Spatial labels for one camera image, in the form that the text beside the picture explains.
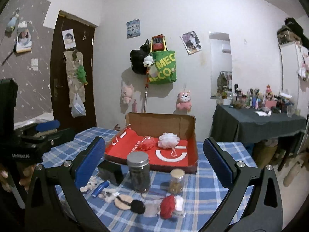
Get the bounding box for white lace scrunchie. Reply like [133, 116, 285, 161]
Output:
[80, 176, 97, 193]

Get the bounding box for blue fabric roll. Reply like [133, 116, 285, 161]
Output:
[91, 180, 110, 198]

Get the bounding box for white fluffy scrunchie with bow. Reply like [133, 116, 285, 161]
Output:
[98, 189, 119, 203]

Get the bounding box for beige powder puff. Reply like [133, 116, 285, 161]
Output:
[114, 194, 133, 211]

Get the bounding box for black fluffy pompom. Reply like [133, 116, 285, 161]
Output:
[130, 200, 146, 215]

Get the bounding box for red knitted ball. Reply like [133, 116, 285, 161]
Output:
[160, 195, 175, 219]

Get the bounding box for white mesh cloth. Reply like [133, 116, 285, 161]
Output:
[143, 202, 161, 218]

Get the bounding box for person's left hand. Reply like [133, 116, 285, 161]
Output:
[1, 165, 36, 192]

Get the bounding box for white plastic bag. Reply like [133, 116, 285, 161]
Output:
[71, 93, 86, 118]

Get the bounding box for small black box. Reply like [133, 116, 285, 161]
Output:
[97, 160, 124, 185]

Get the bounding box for brown paper on door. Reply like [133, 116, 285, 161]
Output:
[63, 51, 86, 107]

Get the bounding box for blue plaid tablecloth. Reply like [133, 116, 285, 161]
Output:
[41, 126, 259, 232]

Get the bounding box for pink pig plush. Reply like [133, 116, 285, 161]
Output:
[121, 85, 135, 104]

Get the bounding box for dark green table cover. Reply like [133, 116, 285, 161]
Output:
[210, 105, 306, 144]

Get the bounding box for picture on door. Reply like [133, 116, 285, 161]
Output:
[62, 29, 76, 50]

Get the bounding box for large jar dark contents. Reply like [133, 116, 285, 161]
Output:
[127, 151, 151, 193]

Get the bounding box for small jar golden contents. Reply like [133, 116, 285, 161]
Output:
[169, 169, 185, 195]

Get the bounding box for open cardboard box red liner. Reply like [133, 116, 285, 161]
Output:
[104, 113, 198, 174]

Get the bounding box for dark brown door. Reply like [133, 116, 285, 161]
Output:
[50, 14, 96, 133]

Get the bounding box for red mesh bath pouf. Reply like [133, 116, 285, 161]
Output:
[138, 136, 157, 151]

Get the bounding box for white panda plush charm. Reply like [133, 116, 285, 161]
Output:
[143, 55, 155, 67]

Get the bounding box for white mesh bath pouf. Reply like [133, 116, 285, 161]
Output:
[158, 132, 180, 149]

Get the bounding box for green tote bag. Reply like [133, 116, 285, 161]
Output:
[148, 50, 177, 85]

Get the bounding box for white refrigerator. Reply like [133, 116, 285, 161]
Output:
[280, 41, 308, 117]

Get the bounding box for pink fox plush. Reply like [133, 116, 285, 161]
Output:
[176, 91, 192, 112]

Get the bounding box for red framed picture bag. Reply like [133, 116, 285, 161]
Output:
[151, 34, 165, 52]

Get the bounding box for portrait photo on wall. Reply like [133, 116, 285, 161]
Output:
[16, 28, 32, 53]

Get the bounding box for black bag on wall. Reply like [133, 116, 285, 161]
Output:
[130, 39, 150, 75]

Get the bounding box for blue wall calendar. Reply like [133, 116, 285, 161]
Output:
[126, 19, 140, 39]

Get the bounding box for wall mirror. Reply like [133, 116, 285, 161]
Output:
[208, 32, 233, 99]

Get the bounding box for photo poster on wall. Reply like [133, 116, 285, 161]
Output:
[180, 31, 202, 55]

